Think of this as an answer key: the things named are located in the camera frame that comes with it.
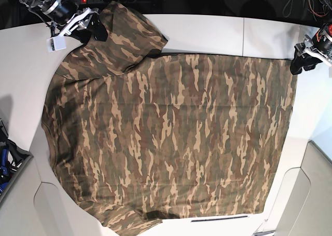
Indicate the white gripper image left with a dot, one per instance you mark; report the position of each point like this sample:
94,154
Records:
79,23

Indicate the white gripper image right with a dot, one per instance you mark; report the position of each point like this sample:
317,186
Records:
318,49

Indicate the camouflage T-shirt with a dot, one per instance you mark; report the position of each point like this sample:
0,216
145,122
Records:
136,137

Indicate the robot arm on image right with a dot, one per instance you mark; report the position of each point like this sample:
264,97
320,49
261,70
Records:
325,15

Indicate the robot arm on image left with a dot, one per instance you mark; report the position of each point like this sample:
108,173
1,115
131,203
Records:
66,18

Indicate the blue and black items bin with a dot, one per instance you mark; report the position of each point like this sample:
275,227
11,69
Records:
13,161

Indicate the white camera box image left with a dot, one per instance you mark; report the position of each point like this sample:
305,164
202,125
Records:
56,43

